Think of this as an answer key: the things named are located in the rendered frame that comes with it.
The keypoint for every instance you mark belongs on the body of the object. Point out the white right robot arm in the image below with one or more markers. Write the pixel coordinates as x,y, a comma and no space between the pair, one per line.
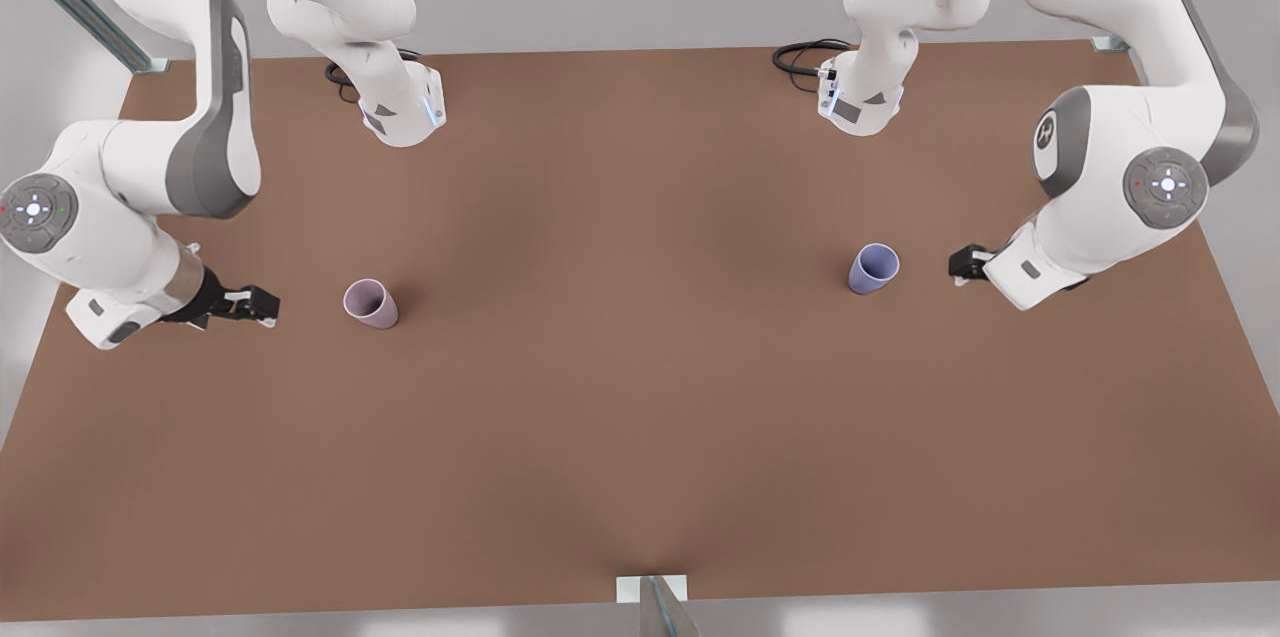
140,167

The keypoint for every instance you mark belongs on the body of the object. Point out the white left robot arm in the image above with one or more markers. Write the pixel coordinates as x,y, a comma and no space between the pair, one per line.
1130,167

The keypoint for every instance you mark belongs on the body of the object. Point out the purple cup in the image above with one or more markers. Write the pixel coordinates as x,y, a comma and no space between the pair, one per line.
873,268

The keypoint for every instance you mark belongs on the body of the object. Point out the pink cup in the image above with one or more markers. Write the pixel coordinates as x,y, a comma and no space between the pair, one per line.
371,304

